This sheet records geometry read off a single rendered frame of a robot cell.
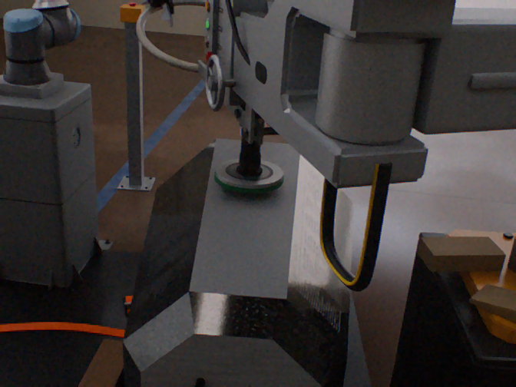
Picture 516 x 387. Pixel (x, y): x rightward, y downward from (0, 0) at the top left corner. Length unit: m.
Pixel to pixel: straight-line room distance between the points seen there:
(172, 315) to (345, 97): 0.65
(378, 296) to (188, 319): 1.67
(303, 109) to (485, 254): 0.66
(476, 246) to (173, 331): 0.83
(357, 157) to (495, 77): 0.31
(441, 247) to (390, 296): 1.32
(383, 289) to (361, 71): 2.02
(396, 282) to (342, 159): 2.01
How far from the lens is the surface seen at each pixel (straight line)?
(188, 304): 1.44
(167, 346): 1.45
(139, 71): 3.65
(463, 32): 1.20
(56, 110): 2.60
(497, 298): 1.60
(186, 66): 2.26
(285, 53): 1.36
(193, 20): 8.65
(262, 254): 1.60
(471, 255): 1.70
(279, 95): 1.38
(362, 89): 1.13
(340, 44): 1.13
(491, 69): 1.26
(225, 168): 1.95
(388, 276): 3.14
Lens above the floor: 1.61
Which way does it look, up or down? 25 degrees down
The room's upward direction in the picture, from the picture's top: 4 degrees clockwise
